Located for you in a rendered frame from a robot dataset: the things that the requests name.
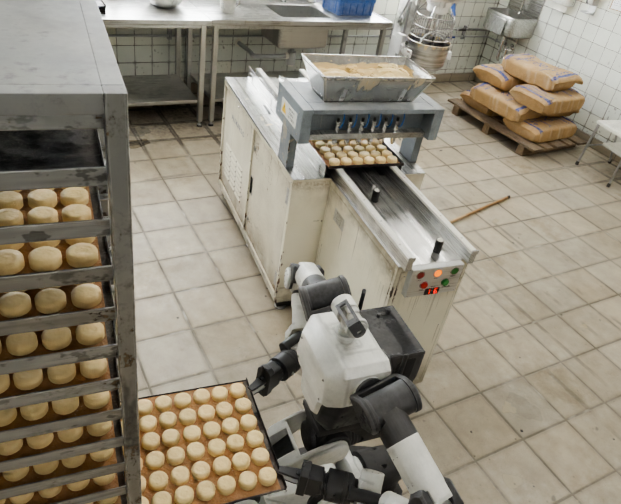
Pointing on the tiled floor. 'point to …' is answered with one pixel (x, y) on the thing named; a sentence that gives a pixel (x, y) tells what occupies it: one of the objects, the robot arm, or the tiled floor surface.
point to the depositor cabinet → (275, 187)
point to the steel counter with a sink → (212, 83)
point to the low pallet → (512, 131)
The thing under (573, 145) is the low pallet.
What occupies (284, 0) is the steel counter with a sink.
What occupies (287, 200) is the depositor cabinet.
